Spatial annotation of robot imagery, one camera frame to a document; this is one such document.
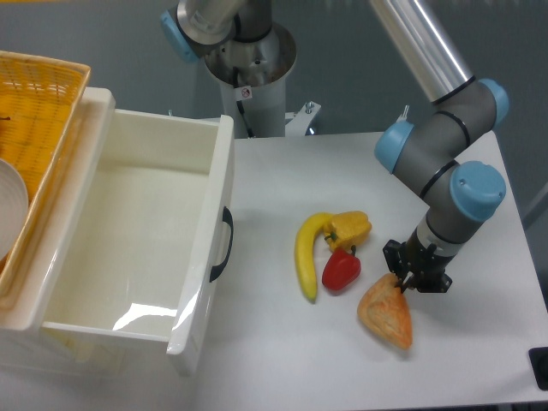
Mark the white drawer cabinet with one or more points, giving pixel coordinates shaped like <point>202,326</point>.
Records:
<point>25,342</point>

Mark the black object at table edge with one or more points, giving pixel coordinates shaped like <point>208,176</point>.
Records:
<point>539,362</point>

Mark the triangle golden bread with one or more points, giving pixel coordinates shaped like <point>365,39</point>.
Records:
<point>383,309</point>

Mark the white open drawer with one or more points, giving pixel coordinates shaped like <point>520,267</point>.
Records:
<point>136,274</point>

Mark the red bell pepper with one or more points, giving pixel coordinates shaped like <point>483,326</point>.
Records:
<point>342,268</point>

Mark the white plate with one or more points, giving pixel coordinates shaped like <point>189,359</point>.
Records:
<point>14,206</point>

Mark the yellow woven basket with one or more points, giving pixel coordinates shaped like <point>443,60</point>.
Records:
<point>39,97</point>

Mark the black drawer handle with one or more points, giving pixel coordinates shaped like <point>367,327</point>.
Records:
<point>225,245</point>

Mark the yellow bell pepper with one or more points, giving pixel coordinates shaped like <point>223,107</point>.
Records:
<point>347,229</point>

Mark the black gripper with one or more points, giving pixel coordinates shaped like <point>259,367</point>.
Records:
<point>420,263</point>

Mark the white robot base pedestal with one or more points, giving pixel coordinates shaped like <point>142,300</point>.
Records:
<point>252,81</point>

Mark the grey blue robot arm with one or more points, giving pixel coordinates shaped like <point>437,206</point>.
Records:
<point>460,197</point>

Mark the yellow banana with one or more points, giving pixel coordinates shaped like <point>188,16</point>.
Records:
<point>303,253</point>

